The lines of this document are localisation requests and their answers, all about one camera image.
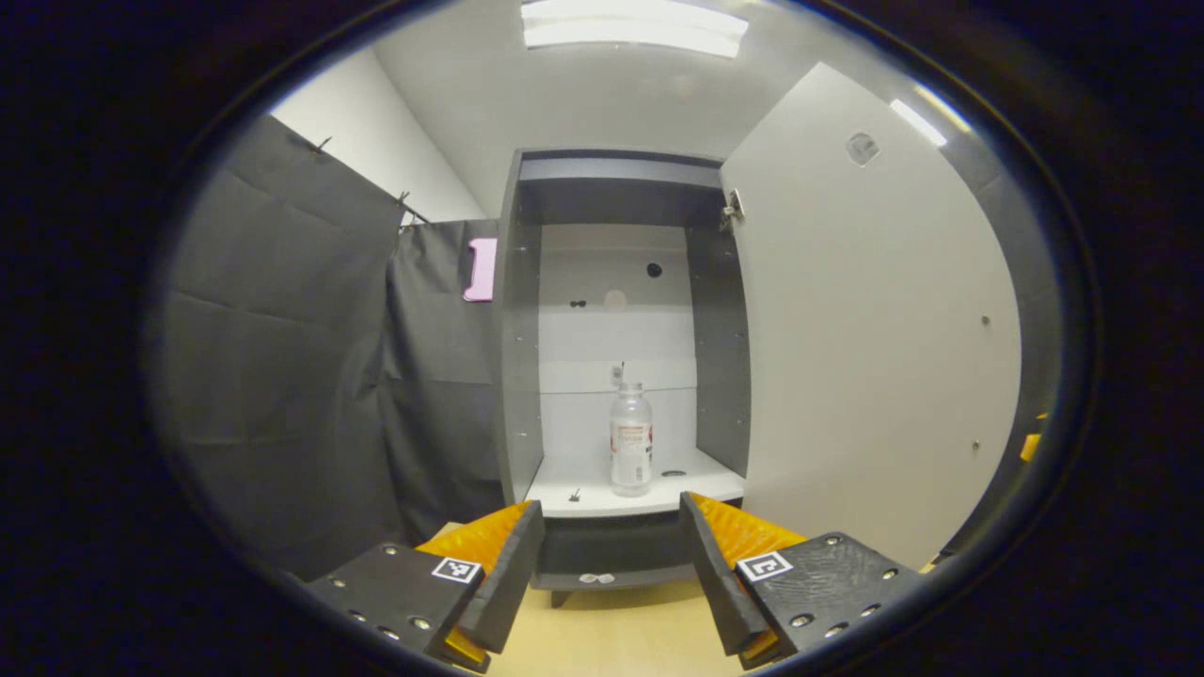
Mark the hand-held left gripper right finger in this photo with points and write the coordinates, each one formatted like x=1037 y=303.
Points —
x=720 y=583

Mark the clear plastic bottle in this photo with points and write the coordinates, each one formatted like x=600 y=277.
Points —
x=630 y=451

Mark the small ceiling light panel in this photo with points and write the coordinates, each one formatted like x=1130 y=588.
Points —
x=919 y=119

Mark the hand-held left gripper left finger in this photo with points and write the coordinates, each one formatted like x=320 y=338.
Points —
x=508 y=588

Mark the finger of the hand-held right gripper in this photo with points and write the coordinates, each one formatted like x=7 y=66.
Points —
x=1032 y=447

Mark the black backdrop cloth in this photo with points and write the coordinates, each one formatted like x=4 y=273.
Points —
x=282 y=357

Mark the beige cabinet door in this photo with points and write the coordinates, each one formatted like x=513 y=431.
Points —
x=865 y=357

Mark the large ceiling light panel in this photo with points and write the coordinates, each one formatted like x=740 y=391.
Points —
x=635 y=26

